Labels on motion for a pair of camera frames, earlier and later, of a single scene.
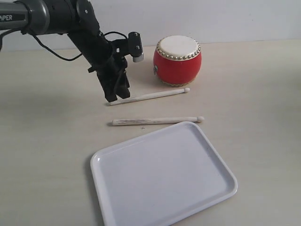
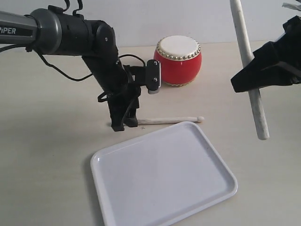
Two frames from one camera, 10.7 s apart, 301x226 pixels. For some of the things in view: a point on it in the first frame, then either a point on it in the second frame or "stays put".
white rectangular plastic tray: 154,178 stays put
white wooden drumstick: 138,98 → 246,52
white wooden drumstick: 124,122 stays put
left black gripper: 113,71 → 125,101
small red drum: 177,60 stays put
